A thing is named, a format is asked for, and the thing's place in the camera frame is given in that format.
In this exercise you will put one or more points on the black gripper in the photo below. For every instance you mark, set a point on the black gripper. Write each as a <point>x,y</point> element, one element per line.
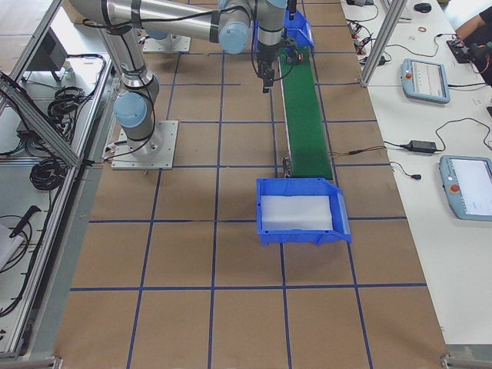
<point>264,62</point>

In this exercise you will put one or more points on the blue source bin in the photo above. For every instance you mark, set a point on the blue source bin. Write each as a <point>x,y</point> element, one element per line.
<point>298,28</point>

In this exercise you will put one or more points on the green conveyor belt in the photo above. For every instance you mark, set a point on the green conveyor belt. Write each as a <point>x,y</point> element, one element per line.
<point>306,134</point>

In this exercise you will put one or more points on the white foam pad target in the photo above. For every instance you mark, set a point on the white foam pad target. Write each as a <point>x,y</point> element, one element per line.
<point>285,213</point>

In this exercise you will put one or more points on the blue target bin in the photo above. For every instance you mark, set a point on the blue target bin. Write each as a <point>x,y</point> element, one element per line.
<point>308,187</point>

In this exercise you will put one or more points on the far teach pendant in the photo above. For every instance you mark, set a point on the far teach pendant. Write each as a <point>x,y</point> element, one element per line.
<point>425,81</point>

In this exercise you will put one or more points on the teach pendant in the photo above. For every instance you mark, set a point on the teach pendant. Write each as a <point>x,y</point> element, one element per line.
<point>425,81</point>
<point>467,186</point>

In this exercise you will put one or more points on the black power adapter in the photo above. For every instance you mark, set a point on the black power adapter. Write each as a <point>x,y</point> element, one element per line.
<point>428,147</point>

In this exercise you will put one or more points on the near teach pendant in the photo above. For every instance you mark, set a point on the near teach pendant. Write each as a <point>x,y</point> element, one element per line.
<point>467,186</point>

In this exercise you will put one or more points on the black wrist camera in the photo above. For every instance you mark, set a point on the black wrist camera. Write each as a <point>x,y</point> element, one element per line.
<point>289,44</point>

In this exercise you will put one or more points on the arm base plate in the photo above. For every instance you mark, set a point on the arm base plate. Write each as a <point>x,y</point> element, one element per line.
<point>157,153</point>
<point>151,46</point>

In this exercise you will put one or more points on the aluminium frame post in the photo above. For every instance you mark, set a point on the aluminium frame post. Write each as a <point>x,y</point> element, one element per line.
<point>389,23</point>

